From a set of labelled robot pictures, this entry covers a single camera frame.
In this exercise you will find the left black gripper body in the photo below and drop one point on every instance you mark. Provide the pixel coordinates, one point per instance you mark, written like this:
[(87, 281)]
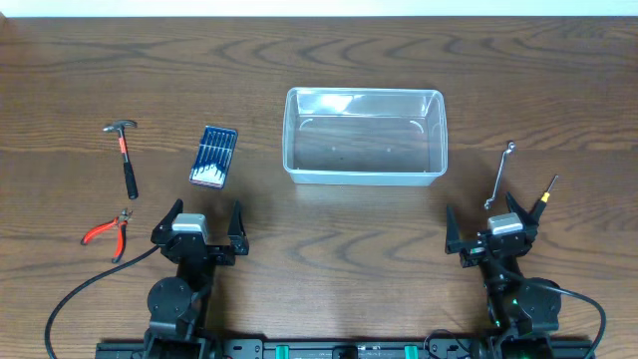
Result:
[(197, 247)]

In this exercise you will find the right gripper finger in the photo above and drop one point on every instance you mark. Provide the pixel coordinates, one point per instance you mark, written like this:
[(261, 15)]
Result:
[(528, 219), (453, 242)]

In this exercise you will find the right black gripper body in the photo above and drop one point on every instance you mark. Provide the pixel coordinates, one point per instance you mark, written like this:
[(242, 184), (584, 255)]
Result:
[(494, 246)]

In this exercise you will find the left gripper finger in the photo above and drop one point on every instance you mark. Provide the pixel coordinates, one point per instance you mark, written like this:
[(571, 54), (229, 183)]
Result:
[(162, 233), (236, 231)]

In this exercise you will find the small claw hammer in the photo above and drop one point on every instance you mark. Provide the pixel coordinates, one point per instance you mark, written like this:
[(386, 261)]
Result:
[(119, 127)]

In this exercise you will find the silver double ring wrench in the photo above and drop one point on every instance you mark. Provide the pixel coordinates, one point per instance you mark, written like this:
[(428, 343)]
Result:
[(509, 149)]

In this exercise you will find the blue screwdriver set case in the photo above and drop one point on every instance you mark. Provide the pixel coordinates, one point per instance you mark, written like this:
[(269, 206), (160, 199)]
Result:
[(212, 162)]

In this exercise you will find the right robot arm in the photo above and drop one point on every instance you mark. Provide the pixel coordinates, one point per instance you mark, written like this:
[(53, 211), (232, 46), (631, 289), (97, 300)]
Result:
[(524, 310)]

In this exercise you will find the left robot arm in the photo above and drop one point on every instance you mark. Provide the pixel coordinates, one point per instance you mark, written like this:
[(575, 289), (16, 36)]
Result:
[(178, 304)]

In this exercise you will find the clear plastic container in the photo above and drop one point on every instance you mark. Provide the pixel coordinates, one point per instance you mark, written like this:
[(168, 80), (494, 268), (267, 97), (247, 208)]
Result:
[(365, 136)]

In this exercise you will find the black yellow screwdriver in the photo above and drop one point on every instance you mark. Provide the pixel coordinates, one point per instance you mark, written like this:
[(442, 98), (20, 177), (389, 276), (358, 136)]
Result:
[(541, 203)]

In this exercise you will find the red handled pliers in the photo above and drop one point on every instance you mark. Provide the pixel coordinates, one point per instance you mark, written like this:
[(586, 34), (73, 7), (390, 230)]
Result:
[(120, 223)]

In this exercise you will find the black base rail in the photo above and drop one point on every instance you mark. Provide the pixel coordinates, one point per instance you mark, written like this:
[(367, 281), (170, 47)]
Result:
[(434, 347)]

